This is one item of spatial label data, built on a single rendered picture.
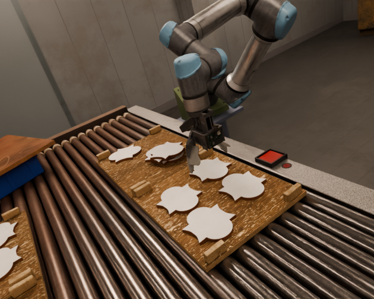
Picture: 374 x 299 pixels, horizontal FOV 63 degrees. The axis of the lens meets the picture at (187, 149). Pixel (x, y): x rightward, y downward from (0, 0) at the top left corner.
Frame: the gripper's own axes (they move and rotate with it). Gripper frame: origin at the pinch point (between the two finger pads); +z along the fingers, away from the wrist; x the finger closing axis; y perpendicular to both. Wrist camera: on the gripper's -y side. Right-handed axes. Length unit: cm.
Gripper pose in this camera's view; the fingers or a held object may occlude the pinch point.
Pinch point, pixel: (208, 162)
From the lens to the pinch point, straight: 101.6
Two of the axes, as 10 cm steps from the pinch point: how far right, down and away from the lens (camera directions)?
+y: 5.4, 2.7, -7.9
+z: 2.5, 8.5, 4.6
